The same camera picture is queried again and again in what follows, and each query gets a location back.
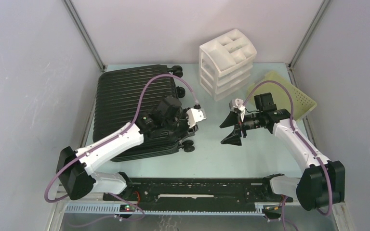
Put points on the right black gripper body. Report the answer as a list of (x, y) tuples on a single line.
[(251, 121)]

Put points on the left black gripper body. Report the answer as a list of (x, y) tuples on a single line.
[(180, 124)]

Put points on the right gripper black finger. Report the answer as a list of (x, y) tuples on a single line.
[(232, 119), (234, 138)]

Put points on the black ribbed hard-shell suitcase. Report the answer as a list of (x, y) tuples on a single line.
[(117, 97)]

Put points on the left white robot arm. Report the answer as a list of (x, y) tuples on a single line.
[(77, 169)]

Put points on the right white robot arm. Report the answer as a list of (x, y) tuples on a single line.
[(322, 182)]

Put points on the pale yellow perforated basket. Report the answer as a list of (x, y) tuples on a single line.
[(302, 104)]

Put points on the white plastic drawer organizer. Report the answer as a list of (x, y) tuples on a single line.
[(225, 63)]

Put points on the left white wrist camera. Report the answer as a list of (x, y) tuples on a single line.
[(195, 116)]

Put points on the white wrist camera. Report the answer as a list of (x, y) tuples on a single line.
[(195, 116), (237, 105)]

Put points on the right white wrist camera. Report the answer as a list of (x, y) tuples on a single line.
[(237, 105)]

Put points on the grey slotted cable duct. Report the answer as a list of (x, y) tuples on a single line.
[(124, 209)]

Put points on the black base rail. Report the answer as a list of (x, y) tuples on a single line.
[(200, 194)]

